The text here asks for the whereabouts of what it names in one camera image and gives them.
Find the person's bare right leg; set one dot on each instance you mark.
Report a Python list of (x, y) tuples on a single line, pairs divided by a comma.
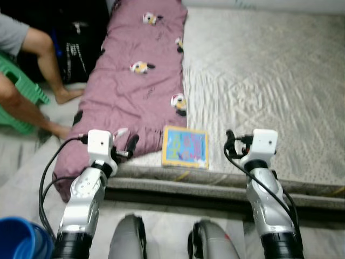
[(21, 108)]

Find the white quilted mattress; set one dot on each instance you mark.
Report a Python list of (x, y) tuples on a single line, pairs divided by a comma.
[(269, 81)]

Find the purple quilt with cartoon prints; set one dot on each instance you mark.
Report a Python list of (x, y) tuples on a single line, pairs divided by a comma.
[(124, 91)]

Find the green plastic stool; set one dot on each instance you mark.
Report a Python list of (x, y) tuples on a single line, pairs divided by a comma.
[(24, 86)]

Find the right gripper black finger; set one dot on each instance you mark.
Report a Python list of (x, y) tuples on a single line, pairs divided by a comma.
[(230, 141)]

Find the black bag with white print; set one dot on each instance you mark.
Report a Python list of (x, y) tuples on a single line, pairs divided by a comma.
[(86, 32)]

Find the person's bare left leg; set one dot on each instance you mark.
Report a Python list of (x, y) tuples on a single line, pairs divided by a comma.
[(46, 59)]

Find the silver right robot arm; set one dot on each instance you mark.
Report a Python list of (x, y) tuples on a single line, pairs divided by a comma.
[(269, 210)]

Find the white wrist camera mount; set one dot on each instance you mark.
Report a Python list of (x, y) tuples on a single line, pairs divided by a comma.
[(99, 144), (263, 143)]

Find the silver robot right leg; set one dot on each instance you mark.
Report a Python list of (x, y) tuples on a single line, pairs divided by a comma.
[(215, 243)]

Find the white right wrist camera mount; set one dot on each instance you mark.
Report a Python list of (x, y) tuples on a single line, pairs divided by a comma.
[(263, 143)]

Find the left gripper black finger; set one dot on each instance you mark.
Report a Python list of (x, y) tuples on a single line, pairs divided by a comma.
[(132, 145)]

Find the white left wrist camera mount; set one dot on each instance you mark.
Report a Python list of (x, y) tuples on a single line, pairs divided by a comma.
[(99, 144)]

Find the blue plastic bucket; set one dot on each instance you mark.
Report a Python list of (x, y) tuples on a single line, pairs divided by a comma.
[(21, 240)]

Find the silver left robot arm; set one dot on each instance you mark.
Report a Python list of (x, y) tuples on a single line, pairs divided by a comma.
[(81, 205)]

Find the person's grey shorts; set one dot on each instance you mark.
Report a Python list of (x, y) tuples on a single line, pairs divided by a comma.
[(11, 35)]

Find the person's bare leg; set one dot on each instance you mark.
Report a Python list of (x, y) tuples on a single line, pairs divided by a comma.
[(21, 108), (46, 59)]

